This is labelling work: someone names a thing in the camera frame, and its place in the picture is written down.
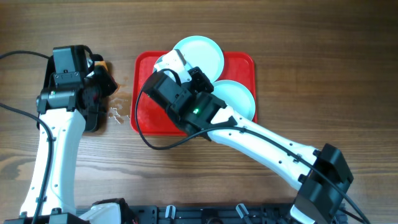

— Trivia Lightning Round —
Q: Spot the orange green sponge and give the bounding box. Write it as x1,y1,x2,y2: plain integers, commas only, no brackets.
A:
93,61,108,73

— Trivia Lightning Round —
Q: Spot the white plate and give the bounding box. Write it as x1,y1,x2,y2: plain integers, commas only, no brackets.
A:
173,35,224,83
212,80,256,120
152,55,175,81

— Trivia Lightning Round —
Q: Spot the white plate top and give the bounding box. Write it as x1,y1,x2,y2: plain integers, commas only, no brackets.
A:
173,35,224,83

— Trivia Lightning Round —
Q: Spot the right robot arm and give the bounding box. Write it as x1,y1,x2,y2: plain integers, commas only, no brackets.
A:
139,67,354,223

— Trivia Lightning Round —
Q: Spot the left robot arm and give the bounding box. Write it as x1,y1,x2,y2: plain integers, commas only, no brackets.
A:
12,64,118,223

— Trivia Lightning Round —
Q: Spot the red plastic tray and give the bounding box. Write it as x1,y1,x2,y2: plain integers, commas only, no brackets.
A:
131,51,256,136

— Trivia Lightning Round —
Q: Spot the black water basin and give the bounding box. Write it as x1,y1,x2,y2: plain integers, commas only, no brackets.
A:
43,54,108,133

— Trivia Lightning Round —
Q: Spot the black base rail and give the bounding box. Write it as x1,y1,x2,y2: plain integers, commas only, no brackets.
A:
124,203,348,224

